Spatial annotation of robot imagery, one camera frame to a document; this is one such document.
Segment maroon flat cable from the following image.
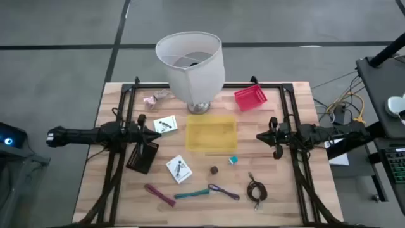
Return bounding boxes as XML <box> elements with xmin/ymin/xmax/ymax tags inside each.
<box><xmin>144</xmin><ymin>184</ymin><xmax>177</xmax><ymax>208</ymax></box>

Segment black plastic mesh basket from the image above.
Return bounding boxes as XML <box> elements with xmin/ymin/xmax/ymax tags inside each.
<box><xmin>125</xmin><ymin>141</ymin><xmax>159</xmax><ymax>175</ymax></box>

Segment black metal table frame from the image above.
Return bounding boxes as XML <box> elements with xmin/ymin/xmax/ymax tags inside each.
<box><xmin>85</xmin><ymin>75</ymin><xmax>346</xmax><ymax>228</ymax></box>

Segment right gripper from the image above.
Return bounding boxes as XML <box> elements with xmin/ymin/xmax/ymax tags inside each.
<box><xmin>256</xmin><ymin>116</ymin><xmax>290</xmax><ymax>160</ymax></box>

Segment pink wrapped small item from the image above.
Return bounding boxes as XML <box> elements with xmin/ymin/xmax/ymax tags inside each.
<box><xmin>143</xmin><ymin>96</ymin><xmax>158</xmax><ymax>111</ymax></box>

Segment white round object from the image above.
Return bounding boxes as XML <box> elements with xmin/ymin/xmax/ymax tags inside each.
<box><xmin>384</xmin><ymin>94</ymin><xmax>405</xmax><ymax>118</ymax></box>

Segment clear bagged white cable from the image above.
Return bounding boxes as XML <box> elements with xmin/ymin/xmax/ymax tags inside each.
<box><xmin>153</xmin><ymin>89</ymin><xmax>174</xmax><ymax>102</ymax></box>

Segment black side desk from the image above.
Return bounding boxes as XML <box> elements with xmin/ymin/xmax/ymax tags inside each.
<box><xmin>356</xmin><ymin>56</ymin><xmax>405</xmax><ymax>140</ymax></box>

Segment black keyboard tray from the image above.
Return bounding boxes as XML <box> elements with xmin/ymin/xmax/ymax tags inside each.
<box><xmin>373</xmin><ymin>137</ymin><xmax>405</xmax><ymax>216</ymax></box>

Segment translucent yellow plastic bin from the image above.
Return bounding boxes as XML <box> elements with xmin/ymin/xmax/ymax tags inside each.
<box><xmin>185</xmin><ymin>114</ymin><xmax>238</xmax><ymax>153</ymax></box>

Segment black device with blue light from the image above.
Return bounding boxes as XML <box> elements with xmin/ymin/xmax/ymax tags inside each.
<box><xmin>0</xmin><ymin>122</ymin><xmax>29</xmax><ymax>149</ymax></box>

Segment teal braided cable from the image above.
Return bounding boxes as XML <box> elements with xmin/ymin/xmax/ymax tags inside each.
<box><xmin>173</xmin><ymin>188</ymin><xmax>211</xmax><ymax>200</ymax></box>

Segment yellow cable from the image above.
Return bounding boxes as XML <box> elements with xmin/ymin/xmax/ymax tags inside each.
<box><xmin>325</xmin><ymin>92</ymin><xmax>367</xmax><ymax>125</ymax></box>

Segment black power adapter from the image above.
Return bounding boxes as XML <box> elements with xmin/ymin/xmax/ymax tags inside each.
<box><xmin>332</xmin><ymin>104</ymin><xmax>348</xmax><ymax>125</ymax></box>

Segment table lamp with white shade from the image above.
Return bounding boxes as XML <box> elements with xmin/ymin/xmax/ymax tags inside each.
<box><xmin>154</xmin><ymin>30</ymin><xmax>226</xmax><ymax>115</ymax></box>

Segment black keyboard with green keys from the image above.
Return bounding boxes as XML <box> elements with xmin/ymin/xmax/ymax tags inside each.
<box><xmin>383</xmin><ymin>147</ymin><xmax>405</xmax><ymax>185</ymax></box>

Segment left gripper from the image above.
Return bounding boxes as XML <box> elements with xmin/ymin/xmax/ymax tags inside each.
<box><xmin>125</xmin><ymin>113</ymin><xmax>162</xmax><ymax>159</ymax></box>

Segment red plastic mesh basket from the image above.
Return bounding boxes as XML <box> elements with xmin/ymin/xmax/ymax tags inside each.
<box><xmin>234</xmin><ymin>84</ymin><xmax>268</xmax><ymax>112</ymax></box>

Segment flat green box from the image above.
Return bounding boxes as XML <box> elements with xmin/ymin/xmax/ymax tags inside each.
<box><xmin>153</xmin><ymin>115</ymin><xmax>178</xmax><ymax>134</ymax></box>

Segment white box with product print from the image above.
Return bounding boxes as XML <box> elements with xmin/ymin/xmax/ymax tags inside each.
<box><xmin>165</xmin><ymin>154</ymin><xmax>193</xmax><ymax>184</ymax></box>

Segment purple cable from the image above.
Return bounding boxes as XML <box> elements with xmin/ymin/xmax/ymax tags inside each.
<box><xmin>207</xmin><ymin>183</ymin><xmax>240</xmax><ymax>201</ymax></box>

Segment black pole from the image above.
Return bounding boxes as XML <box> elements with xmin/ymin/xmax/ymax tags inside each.
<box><xmin>368</xmin><ymin>31</ymin><xmax>405</xmax><ymax>69</ymax></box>

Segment white paper sheet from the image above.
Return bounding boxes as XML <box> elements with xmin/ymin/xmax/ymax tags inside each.
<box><xmin>324</xmin><ymin>138</ymin><xmax>351</xmax><ymax>167</ymax></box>

